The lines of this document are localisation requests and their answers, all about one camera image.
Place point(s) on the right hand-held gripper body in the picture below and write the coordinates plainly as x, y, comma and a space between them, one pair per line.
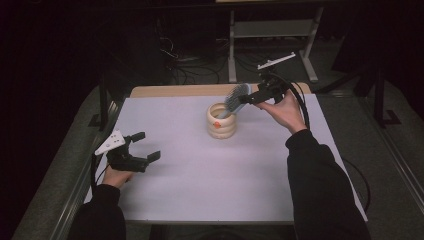
271, 87

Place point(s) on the black metal stand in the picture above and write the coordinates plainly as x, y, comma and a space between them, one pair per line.
104, 106
380, 100

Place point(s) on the person's left hand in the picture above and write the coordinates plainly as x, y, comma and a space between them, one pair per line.
116, 178

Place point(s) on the metal floor rail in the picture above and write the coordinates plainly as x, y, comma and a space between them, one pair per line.
396, 160
71, 200

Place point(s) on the cream ribbed holder cup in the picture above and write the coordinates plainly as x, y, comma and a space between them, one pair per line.
221, 128

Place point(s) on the light blue hairbrush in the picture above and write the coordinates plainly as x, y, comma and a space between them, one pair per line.
237, 96

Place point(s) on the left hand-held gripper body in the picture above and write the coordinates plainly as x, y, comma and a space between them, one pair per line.
125, 160

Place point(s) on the white metal stand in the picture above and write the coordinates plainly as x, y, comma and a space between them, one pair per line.
271, 29

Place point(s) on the wooden table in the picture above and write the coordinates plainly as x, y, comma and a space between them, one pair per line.
186, 90

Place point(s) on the person's right hand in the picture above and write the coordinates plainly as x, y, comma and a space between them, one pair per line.
286, 111

